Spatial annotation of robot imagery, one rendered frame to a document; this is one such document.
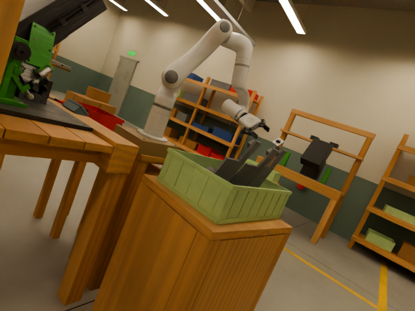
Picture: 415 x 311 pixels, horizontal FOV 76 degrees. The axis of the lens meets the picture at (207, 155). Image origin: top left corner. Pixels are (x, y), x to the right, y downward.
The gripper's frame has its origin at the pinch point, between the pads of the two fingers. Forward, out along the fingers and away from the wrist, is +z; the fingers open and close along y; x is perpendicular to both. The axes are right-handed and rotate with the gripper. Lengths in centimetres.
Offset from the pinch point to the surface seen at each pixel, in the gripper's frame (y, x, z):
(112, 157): -76, -13, -22
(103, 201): -89, 6, -17
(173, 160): -54, -11, -5
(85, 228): -102, 18, -17
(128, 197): -77, 19, -21
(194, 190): -56, -10, 14
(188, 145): 158, 425, -356
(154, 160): -56, 9, -26
